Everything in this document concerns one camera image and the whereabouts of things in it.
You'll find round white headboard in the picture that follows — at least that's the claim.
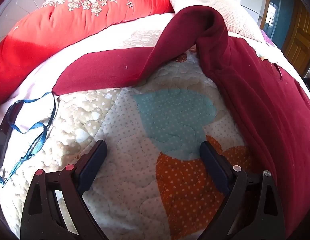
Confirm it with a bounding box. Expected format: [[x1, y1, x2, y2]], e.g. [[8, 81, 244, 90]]
[[0, 0, 93, 46]]

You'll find black phone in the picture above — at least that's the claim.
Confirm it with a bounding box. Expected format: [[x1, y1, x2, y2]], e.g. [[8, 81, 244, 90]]
[[0, 102, 23, 168]]

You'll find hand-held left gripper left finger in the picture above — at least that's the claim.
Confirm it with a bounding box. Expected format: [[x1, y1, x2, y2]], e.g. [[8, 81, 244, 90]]
[[20, 140, 108, 240]]

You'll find teal door panel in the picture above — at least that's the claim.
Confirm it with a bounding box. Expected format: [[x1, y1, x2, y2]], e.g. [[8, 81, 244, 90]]
[[264, 0, 296, 46]]

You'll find pink ribbed pillow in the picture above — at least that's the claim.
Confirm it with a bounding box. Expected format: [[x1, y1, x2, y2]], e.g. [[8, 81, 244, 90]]
[[161, 0, 265, 43]]

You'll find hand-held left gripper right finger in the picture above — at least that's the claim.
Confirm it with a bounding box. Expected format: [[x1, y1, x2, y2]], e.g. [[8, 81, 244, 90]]
[[199, 141, 287, 240]]

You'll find wooden door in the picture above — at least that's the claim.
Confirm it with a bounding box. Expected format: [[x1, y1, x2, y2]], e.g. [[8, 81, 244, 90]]
[[282, 0, 310, 78]]

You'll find red embroidered comforter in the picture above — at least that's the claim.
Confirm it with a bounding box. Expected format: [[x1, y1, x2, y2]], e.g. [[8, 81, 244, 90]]
[[0, 0, 175, 109]]

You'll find maroon fleece garment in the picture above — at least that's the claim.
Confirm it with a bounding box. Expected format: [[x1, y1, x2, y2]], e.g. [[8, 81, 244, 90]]
[[52, 5, 310, 240]]

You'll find patchwork quilted bedspread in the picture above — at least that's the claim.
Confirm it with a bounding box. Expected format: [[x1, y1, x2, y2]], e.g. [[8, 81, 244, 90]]
[[0, 12, 310, 240]]

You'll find blue ribbon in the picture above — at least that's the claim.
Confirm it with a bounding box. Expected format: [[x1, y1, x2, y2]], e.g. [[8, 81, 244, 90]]
[[0, 92, 57, 188]]

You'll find purple plush cushion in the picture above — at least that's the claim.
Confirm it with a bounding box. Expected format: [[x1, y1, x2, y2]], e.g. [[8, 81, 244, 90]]
[[260, 29, 277, 47]]

